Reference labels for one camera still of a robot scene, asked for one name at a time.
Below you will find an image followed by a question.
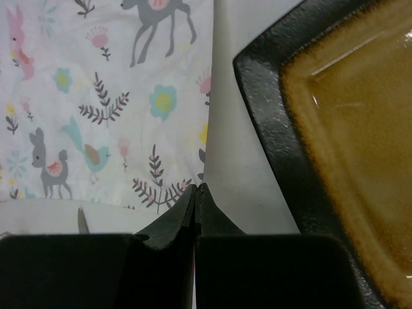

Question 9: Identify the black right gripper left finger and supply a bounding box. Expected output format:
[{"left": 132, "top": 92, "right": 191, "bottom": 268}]
[{"left": 1, "top": 185, "right": 197, "bottom": 308}]

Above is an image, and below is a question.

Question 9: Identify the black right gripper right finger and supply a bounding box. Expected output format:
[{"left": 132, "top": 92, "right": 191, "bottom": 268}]
[{"left": 195, "top": 184, "right": 365, "bottom": 308}]

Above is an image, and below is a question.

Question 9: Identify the knife with green handle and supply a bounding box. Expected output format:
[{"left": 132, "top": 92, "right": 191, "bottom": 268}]
[{"left": 77, "top": 208, "right": 90, "bottom": 234}]

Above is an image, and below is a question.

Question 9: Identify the floral animal print placemat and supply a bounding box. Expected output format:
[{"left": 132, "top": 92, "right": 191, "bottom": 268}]
[{"left": 1, "top": 1, "right": 214, "bottom": 214}]

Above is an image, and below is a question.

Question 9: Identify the square black and mustard plate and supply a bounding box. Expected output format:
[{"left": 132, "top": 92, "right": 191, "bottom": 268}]
[{"left": 233, "top": 1, "right": 411, "bottom": 308}]

